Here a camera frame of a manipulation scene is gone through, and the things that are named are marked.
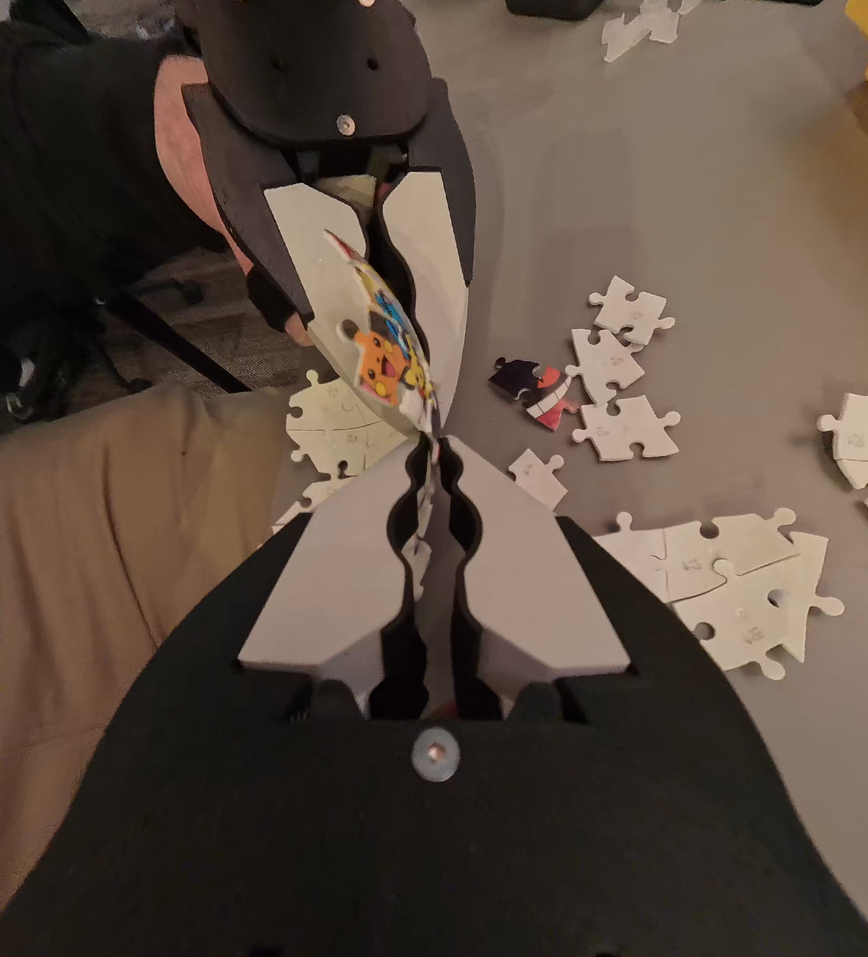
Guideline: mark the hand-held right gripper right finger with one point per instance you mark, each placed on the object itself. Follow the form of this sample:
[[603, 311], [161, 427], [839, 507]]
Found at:
[[546, 598]]

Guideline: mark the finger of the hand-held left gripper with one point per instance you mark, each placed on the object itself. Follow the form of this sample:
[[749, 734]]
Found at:
[[438, 247], [299, 239]]

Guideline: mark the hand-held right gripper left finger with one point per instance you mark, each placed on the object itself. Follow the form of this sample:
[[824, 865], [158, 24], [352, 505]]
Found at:
[[329, 590]]

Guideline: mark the partly built puzzle ball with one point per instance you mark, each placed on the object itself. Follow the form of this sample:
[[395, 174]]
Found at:
[[382, 351]]

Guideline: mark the person's left forearm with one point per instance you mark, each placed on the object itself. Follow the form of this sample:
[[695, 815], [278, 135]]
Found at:
[[53, 149]]

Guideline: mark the red black puzzle piece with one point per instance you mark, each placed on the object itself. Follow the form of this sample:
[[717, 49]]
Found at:
[[535, 389]]

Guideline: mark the person's left hand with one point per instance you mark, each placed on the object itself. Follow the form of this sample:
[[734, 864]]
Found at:
[[180, 134]]

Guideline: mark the person's khaki pants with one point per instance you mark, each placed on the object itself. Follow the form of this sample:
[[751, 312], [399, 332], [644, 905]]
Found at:
[[105, 561]]

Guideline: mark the black device with lit screen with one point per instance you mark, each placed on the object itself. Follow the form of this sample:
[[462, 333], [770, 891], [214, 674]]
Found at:
[[550, 7]]

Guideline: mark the black bag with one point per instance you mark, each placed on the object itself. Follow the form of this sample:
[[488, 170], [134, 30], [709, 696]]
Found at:
[[30, 359]]

